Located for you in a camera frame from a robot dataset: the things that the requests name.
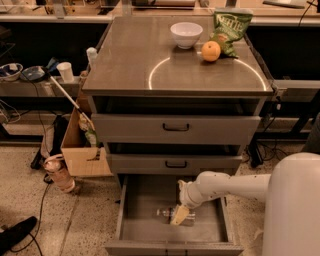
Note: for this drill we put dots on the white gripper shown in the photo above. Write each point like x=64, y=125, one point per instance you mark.
x=188, y=197

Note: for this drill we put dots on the clear plastic water bottle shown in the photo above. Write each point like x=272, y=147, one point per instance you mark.
x=165, y=215

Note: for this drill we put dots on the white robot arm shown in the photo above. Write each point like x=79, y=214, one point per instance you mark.
x=291, y=194

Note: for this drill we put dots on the middle grey drawer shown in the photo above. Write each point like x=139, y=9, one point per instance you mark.
x=171, y=164

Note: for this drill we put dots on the bottom grey open drawer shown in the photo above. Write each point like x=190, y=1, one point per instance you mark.
x=140, y=232

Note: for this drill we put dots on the top grey drawer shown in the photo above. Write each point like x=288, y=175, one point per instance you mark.
x=175, y=129

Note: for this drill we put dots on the grey drawer cabinet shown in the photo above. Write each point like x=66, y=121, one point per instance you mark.
x=140, y=70

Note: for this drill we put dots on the white bottle beside cabinet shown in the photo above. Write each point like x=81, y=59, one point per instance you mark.
x=91, y=55

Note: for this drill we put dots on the cardboard box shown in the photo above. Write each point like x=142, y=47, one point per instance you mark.
x=80, y=157

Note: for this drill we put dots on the person leg and shoe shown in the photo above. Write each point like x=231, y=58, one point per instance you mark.
x=312, y=144

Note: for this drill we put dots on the orange fruit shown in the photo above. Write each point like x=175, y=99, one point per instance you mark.
x=210, y=51

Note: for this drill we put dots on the white grabber stick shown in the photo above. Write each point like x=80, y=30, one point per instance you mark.
x=78, y=108

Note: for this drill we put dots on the white ceramic bowl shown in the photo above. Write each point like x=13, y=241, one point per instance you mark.
x=186, y=34

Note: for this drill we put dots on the black shoe left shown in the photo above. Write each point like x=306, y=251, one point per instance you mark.
x=12, y=236

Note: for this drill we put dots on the white paper cup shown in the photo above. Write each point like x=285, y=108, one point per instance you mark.
x=66, y=72

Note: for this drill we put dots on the green chips bag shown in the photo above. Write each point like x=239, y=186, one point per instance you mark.
x=230, y=25

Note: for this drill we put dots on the dark plate on shelf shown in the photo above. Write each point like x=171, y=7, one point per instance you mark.
x=33, y=74

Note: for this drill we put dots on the white bowl on shelf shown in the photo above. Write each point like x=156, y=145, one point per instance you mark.
x=10, y=72

